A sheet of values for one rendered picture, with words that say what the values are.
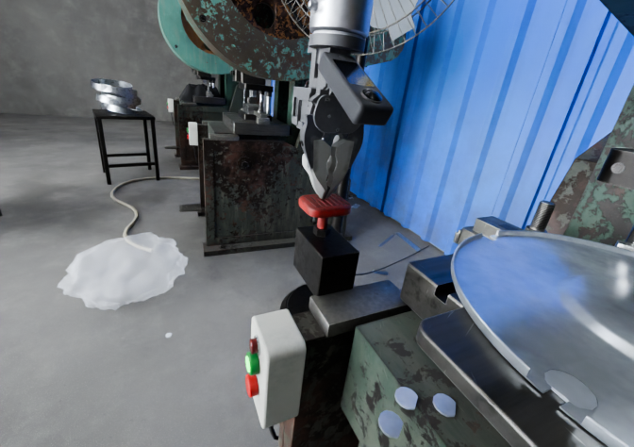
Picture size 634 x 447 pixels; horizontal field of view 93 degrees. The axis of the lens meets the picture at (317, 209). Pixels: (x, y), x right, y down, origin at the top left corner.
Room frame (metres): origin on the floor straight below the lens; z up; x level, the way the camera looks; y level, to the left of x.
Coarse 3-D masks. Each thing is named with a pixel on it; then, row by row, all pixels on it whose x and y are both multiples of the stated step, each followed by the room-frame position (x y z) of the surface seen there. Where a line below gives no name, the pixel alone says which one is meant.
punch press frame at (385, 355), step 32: (608, 0) 0.41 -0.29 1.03; (608, 192) 0.46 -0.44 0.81; (576, 224) 0.48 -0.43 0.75; (608, 224) 0.44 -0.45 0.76; (384, 320) 0.31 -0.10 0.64; (416, 320) 0.32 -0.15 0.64; (352, 352) 0.29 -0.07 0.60; (384, 352) 0.26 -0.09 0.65; (416, 352) 0.26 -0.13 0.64; (352, 384) 0.28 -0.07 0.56; (384, 384) 0.24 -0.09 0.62; (416, 384) 0.22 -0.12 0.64; (448, 384) 0.23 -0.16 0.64; (352, 416) 0.27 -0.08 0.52; (416, 416) 0.20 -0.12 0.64; (480, 416) 0.20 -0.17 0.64
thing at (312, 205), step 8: (304, 200) 0.41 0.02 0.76; (312, 200) 0.41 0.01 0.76; (320, 200) 0.42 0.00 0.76; (328, 200) 0.42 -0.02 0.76; (336, 200) 0.42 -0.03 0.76; (344, 200) 0.43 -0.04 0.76; (304, 208) 0.40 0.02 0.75; (312, 208) 0.38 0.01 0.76; (320, 208) 0.38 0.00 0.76; (328, 208) 0.39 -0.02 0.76; (336, 208) 0.39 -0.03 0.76; (344, 208) 0.40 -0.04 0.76; (312, 216) 0.38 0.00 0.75; (320, 216) 0.38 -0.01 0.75; (328, 216) 0.39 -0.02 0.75; (336, 216) 0.40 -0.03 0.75; (320, 224) 0.41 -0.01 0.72
